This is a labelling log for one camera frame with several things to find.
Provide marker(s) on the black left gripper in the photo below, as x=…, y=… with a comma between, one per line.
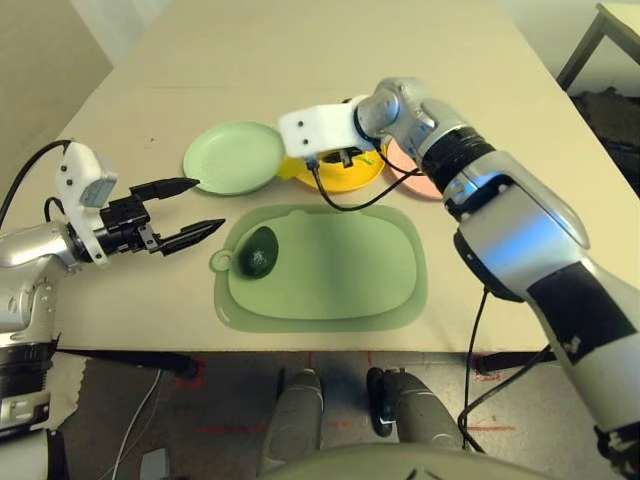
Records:
x=122, y=225

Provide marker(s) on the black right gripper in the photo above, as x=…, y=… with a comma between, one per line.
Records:
x=345, y=157

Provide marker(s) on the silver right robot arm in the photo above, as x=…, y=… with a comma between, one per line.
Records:
x=510, y=210

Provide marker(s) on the yellow plastic plate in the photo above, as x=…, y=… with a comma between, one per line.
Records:
x=350, y=180

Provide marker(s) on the light green plastic plate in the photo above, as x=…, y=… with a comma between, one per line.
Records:
x=230, y=157

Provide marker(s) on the pink plastic plate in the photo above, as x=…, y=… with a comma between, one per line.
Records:
x=420, y=187

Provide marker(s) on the dark green avocado toy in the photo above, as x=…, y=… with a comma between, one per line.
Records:
x=260, y=252

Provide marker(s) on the green cutting board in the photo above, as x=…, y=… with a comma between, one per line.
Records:
x=325, y=270

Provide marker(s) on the black table leg bar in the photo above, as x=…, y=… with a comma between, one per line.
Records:
x=520, y=366
x=140, y=361

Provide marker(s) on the grey robot left leg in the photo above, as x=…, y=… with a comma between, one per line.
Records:
x=295, y=415

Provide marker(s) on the grey robot leg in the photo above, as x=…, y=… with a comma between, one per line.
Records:
x=420, y=410
x=295, y=415

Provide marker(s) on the grey robot right leg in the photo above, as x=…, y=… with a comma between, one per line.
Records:
x=420, y=410

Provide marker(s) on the grey robot torso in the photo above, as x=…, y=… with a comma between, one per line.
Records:
x=375, y=465

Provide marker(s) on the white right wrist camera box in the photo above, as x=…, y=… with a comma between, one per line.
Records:
x=320, y=127

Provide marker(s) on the side table with black frame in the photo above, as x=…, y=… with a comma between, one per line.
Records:
x=600, y=30

